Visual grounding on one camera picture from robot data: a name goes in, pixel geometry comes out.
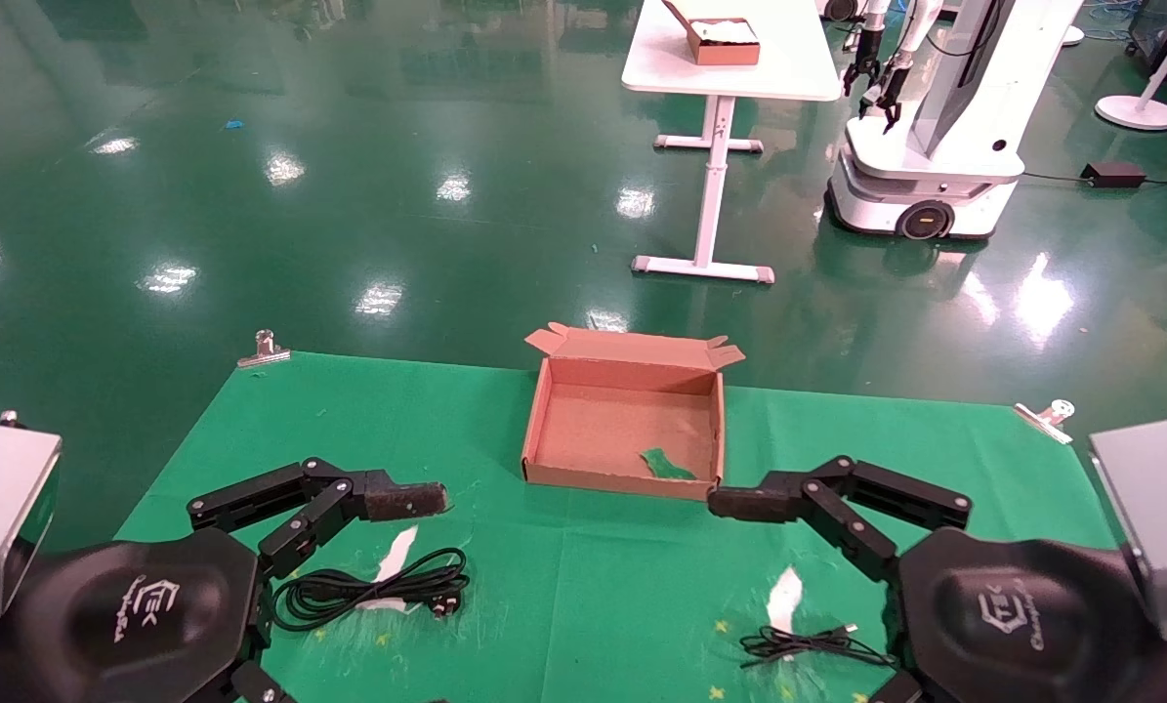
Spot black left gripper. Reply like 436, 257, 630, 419
0, 457, 449, 703

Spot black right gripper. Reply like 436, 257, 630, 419
707, 455, 1167, 703

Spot thick black power cable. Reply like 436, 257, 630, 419
271, 547, 470, 633

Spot thin black USB cable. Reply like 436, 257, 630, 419
739, 623, 898, 671

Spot open brown cardboard box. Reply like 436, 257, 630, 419
521, 322, 746, 502

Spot small brown background box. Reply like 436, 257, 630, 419
661, 0, 762, 67

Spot white contents of background box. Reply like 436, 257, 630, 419
690, 18, 758, 45

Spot metal binder clip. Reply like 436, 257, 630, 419
237, 329, 292, 369
1014, 398, 1076, 446

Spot small green scrap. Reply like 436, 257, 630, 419
640, 447, 697, 481

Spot green table cloth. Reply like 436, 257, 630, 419
114, 351, 1121, 703

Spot white wheeled background robot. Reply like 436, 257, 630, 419
825, 0, 1087, 242

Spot black floor power adapter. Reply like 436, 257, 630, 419
1080, 161, 1147, 190

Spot black background robot gripper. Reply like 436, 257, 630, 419
842, 54, 883, 98
861, 61, 914, 134

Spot white background table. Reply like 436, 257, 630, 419
621, 0, 843, 285

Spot white floor stand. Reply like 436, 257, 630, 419
1095, 0, 1167, 132

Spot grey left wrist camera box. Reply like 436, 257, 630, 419
0, 422, 63, 633

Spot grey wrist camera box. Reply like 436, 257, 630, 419
0, 422, 63, 633
1089, 418, 1167, 642

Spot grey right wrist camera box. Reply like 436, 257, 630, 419
1089, 418, 1167, 642

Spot blue floor cable bundle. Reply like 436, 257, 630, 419
1081, 0, 1143, 42

